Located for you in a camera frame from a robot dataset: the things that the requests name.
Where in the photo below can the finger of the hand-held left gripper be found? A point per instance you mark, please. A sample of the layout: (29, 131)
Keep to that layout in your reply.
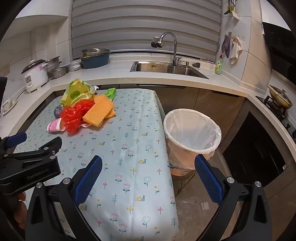
(16, 139)
(49, 144)

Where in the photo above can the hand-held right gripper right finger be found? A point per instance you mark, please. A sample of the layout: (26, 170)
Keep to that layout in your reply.
(208, 178)

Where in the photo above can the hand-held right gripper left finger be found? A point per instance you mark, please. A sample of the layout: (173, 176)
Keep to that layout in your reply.
(89, 178)

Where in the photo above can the beige trash bin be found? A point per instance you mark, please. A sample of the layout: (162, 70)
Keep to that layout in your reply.
(182, 168)

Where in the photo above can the red plastic bag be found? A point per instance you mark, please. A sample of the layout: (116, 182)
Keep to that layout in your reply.
(71, 118)

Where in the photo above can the steel wool scrubber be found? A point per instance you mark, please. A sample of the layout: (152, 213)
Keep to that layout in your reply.
(57, 110)

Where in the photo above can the white lined trash bin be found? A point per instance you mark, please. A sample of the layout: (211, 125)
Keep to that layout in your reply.
(192, 129)

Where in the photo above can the yellow green plastic bag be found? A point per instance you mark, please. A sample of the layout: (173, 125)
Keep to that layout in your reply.
(76, 92)

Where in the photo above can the person's left hand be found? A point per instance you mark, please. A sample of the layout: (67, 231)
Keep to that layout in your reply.
(20, 208)

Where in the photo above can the pink cup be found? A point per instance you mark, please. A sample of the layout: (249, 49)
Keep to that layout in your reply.
(54, 126)

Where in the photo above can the white power strip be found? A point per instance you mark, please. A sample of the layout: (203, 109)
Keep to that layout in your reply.
(8, 105)

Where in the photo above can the floral tablecloth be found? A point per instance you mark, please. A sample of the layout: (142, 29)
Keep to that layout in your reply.
(129, 150)

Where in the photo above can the black built-in oven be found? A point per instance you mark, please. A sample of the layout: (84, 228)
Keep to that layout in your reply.
(254, 150)

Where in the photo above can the white rice cooker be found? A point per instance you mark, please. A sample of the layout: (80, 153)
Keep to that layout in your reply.
(34, 76)

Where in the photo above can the brown base cabinet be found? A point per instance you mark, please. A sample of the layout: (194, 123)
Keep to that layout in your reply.
(203, 102)

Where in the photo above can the green carton box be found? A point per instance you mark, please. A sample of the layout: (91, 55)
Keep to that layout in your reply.
(110, 93)

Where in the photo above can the steel plates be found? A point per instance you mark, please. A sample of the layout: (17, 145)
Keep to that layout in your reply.
(74, 66)

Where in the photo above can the stack of steel pots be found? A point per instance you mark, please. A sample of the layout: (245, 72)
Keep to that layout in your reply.
(53, 62)

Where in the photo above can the blue basin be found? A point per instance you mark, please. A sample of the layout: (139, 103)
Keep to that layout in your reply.
(94, 62)

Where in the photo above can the black gas stove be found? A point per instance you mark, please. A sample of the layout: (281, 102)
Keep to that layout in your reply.
(275, 110)

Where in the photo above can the large steel bowl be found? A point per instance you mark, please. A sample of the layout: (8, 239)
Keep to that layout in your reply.
(94, 51)

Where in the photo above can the wok with lid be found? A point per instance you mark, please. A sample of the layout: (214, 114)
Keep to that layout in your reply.
(279, 96)

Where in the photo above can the green dish soap bottle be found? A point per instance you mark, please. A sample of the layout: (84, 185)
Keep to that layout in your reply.
(218, 66)

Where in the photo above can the dark sink scrubber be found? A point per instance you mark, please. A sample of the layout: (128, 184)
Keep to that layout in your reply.
(196, 65)

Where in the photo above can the sink soap dispenser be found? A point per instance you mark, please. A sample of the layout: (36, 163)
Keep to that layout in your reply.
(186, 64)

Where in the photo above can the stainless steel sink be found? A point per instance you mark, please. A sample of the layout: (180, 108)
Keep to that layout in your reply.
(161, 68)

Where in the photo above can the cream hanging cloth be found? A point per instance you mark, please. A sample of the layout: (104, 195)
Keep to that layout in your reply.
(236, 49)

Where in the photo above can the grey hanging cloth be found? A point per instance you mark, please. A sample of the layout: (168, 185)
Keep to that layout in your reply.
(227, 45)

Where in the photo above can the chrome faucet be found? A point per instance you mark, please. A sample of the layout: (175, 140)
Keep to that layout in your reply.
(175, 46)

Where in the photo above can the black range hood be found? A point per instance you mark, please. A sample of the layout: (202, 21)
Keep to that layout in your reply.
(279, 46)

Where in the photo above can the grey window blind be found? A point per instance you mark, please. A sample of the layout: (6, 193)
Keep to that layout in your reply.
(138, 23)

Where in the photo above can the hanging kitchen utensil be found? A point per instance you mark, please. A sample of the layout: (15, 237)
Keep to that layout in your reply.
(231, 9)

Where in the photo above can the wall outlet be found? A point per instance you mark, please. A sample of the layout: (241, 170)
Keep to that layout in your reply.
(4, 69)

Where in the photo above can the white wall cabinet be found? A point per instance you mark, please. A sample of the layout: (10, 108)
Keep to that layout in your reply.
(46, 11)

